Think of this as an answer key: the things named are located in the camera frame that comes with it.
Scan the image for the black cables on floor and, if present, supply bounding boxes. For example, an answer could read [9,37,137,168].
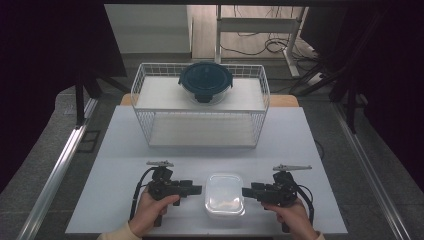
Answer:
[219,5,319,58]

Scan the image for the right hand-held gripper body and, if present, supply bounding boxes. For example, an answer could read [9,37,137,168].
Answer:
[262,163,313,207]

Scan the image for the black metal stand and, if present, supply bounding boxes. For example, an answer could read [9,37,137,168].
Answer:
[73,64,132,130]
[289,33,369,135]

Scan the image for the person's left hand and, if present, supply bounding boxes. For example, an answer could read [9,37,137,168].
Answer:
[127,185,181,239]

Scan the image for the white power strip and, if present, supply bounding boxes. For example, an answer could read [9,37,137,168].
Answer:
[305,70,325,87]

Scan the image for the dark curtain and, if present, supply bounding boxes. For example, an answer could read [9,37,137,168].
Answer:
[299,0,424,193]
[0,0,128,195]

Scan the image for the white metal desk frame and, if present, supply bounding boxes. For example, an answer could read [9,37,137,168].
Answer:
[214,4,310,78]

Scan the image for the round container with dark blue lid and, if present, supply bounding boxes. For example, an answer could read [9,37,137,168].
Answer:
[177,61,235,105]

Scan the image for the aluminium rail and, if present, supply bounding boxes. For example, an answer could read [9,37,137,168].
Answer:
[15,97,100,240]
[332,100,414,240]

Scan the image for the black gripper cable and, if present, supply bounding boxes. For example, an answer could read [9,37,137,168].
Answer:
[129,167,157,222]
[295,184,316,225]

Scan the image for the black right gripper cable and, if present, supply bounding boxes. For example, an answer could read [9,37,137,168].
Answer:
[295,184,316,225]

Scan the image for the person's right hand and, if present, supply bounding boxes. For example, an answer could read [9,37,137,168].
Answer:
[261,195,322,240]

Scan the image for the white wire shelf rack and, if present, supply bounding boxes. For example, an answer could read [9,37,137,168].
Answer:
[130,62,271,149]

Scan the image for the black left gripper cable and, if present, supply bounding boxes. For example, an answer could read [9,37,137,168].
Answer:
[129,167,157,222]

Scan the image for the white rectangular plastic container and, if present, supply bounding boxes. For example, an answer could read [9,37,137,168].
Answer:
[203,172,246,220]

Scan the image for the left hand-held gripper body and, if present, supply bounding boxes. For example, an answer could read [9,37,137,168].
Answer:
[146,160,184,207]

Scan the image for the black square floor frame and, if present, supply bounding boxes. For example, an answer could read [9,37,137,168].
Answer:
[77,129,102,154]

